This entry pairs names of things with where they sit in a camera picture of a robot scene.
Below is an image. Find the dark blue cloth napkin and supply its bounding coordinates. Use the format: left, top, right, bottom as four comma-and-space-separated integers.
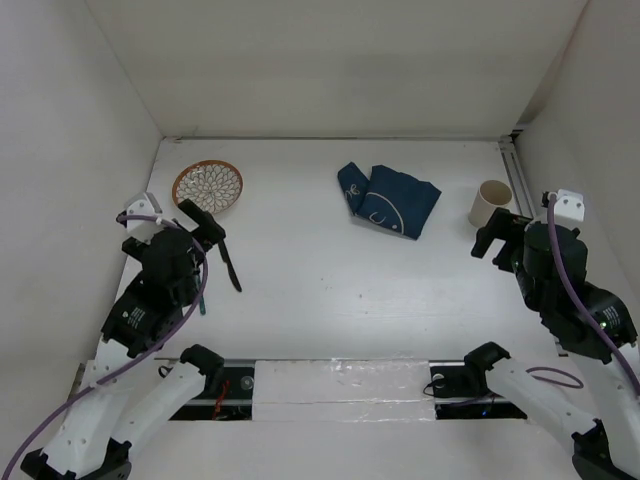
337, 162, 441, 240

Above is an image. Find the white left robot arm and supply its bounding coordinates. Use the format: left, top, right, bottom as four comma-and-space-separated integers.
3, 194, 226, 479

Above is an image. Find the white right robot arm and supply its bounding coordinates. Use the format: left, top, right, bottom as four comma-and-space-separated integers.
462, 208, 639, 479

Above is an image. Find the beige paper cup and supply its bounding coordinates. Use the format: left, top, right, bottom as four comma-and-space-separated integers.
468, 180, 513, 228

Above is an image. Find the floral plate with orange rim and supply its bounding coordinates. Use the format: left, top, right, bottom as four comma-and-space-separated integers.
172, 160, 244, 215

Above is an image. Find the black table knife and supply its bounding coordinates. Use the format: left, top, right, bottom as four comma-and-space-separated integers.
218, 240, 243, 292

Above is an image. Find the white foam block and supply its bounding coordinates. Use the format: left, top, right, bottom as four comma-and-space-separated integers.
252, 359, 435, 423

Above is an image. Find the aluminium rail right side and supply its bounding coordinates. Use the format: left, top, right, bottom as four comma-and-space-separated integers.
498, 135, 536, 218

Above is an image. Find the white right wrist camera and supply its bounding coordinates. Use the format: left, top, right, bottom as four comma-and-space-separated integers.
542, 189, 586, 224

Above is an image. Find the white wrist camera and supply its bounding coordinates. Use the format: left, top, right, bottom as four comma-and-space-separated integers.
125, 192, 162, 241
542, 189, 586, 224

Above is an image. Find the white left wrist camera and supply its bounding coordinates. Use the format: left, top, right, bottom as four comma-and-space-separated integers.
125, 192, 162, 241

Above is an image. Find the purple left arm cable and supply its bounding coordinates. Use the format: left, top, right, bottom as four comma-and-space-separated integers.
4, 212, 211, 474

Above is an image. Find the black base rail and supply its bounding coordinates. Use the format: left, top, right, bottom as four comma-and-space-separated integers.
172, 359, 525, 423

